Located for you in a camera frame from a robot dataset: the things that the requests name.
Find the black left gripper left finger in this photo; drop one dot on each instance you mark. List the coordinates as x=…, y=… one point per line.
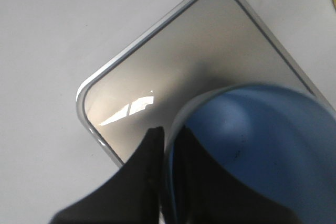
x=131, y=195

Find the light blue plastic cup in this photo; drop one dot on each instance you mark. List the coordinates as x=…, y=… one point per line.
x=278, y=141

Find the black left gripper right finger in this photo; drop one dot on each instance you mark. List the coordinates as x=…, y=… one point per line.
x=196, y=189

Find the silver electronic kitchen scale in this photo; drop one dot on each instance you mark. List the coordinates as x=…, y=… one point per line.
x=197, y=47

